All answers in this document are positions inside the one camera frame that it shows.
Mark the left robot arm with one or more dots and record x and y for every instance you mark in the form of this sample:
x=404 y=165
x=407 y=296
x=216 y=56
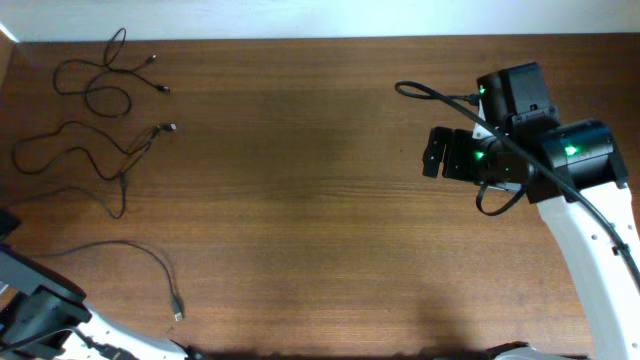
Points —
x=49 y=318

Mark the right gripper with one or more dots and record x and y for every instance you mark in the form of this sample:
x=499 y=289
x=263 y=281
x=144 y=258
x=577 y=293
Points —
x=454 y=153

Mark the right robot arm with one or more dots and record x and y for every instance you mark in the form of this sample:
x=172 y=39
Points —
x=574 y=174

